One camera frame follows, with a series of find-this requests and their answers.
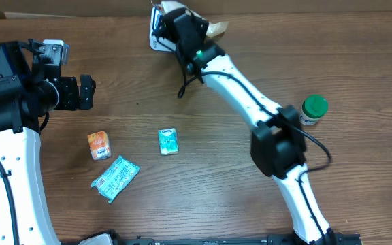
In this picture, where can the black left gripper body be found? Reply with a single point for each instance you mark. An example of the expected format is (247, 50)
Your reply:
(69, 92)

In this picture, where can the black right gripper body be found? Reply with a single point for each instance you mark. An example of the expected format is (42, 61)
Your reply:
(202, 26)

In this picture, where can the beige Pantree bread bag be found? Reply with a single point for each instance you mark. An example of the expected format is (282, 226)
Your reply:
(164, 7)

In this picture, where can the orange Kleenex tissue pack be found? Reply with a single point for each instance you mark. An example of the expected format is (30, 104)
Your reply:
(99, 145)

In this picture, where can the teal Kleenex tissue pack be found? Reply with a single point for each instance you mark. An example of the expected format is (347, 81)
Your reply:
(168, 141)

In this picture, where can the teal wet wipes pack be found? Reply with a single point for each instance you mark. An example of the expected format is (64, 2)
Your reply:
(116, 178)

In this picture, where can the green lid jar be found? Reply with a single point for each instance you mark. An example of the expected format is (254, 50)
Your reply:
(313, 109)

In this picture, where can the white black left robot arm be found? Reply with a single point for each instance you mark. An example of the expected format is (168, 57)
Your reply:
(31, 86)

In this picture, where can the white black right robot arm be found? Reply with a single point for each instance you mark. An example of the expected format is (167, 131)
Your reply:
(278, 143)

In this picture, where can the white barcode scanner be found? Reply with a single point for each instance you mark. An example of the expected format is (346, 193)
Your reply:
(157, 41)

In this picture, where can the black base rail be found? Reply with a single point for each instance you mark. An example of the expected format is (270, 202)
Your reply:
(111, 237)

